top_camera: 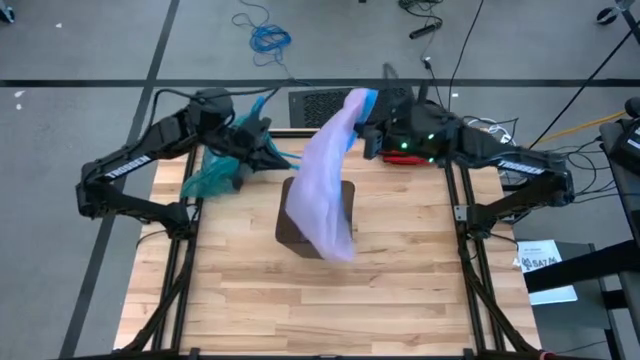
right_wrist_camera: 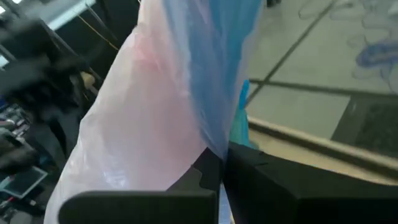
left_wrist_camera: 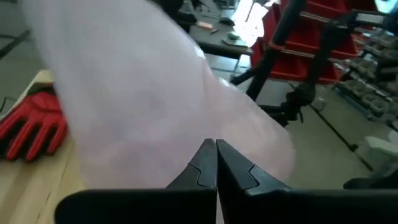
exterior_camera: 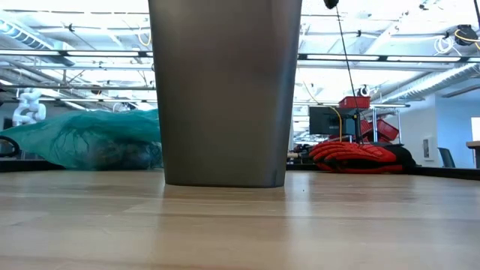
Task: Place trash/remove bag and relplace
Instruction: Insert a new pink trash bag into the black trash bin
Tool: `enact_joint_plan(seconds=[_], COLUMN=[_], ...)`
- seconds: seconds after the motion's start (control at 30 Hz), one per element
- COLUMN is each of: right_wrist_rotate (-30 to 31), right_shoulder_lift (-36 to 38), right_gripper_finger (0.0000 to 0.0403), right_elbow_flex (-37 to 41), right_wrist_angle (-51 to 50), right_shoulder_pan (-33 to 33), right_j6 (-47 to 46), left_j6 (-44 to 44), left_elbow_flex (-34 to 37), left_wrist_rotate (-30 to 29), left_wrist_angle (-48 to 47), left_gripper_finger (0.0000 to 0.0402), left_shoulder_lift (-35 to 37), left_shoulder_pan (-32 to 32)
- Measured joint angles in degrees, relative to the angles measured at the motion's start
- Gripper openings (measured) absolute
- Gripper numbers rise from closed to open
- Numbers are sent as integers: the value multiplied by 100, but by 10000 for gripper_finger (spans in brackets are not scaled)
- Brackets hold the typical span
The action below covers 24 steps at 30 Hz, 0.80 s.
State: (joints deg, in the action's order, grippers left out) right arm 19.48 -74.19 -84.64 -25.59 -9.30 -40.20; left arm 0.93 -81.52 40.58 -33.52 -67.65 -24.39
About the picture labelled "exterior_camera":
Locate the dark grey trash bin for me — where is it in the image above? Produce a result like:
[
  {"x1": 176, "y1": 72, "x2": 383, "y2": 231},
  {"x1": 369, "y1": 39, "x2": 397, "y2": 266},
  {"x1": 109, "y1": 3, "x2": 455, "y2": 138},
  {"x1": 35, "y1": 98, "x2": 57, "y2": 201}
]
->
[{"x1": 147, "y1": 0, "x2": 303, "y2": 189}]

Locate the black ceiling cable reel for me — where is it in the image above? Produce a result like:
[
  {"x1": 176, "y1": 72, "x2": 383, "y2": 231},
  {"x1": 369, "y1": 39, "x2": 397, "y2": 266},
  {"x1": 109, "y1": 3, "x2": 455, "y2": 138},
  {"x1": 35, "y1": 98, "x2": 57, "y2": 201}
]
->
[{"x1": 445, "y1": 23, "x2": 479, "y2": 47}]

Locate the red and black work glove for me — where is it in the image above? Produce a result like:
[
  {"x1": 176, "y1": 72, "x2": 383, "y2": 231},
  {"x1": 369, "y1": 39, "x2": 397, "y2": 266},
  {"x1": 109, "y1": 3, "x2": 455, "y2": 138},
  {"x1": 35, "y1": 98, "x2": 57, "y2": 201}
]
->
[{"x1": 308, "y1": 141, "x2": 418, "y2": 175}]

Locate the metal shelf rack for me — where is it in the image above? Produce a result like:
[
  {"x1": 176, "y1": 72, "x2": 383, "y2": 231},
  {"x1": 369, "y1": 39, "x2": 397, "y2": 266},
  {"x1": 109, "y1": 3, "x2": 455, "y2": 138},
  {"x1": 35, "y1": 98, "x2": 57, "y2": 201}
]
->
[{"x1": 369, "y1": 104, "x2": 411, "y2": 146}]

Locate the teal plastic trash bag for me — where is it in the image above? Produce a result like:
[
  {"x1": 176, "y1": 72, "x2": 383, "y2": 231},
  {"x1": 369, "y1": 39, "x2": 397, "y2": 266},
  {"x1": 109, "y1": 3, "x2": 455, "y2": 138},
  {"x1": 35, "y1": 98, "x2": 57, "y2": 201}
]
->
[{"x1": 0, "y1": 108, "x2": 164, "y2": 172}]

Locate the thin black hanging cable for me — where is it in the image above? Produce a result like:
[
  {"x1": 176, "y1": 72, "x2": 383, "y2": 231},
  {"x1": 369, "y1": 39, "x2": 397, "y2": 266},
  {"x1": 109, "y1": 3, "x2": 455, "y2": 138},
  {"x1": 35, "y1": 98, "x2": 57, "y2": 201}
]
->
[{"x1": 334, "y1": 5, "x2": 364, "y2": 144}]

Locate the red plastic crate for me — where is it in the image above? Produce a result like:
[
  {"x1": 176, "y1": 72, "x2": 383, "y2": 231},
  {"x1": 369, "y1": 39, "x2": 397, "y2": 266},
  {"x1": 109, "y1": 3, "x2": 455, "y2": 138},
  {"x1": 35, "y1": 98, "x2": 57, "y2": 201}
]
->
[
  {"x1": 359, "y1": 118, "x2": 400, "y2": 144},
  {"x1": 338, "y1": 96, "x2": 371, "y2": 110}
]

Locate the yellow hanging cable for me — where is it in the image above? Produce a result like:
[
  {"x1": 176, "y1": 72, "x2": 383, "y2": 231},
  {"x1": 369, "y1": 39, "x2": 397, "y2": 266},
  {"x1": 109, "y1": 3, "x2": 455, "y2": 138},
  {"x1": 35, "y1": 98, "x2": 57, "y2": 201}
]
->
[{"x1": 301, "y1": 80, "x2": 344, "y2": 143}]

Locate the dark office chair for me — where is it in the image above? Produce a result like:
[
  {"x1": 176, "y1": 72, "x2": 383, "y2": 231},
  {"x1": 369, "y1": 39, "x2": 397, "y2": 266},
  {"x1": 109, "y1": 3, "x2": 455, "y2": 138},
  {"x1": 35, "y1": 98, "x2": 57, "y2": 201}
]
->
[{"x1": 437, "y1": 146, "x2": 457, "y2": 169}]

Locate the grey wall panel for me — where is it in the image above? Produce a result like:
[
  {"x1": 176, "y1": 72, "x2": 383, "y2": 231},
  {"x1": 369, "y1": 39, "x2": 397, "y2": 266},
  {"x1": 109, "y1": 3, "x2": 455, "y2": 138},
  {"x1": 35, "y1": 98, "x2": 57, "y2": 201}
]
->
[{"x1": 422, "y1": 136, "x2": 433, "y2": 161}]

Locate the black computer monitor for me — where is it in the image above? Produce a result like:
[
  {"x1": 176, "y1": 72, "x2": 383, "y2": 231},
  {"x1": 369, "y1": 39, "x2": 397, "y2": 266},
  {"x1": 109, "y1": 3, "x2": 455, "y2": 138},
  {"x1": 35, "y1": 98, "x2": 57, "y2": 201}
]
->
[{"x1": 309, "y1": 106, "x2": 356, "y2": 137}]

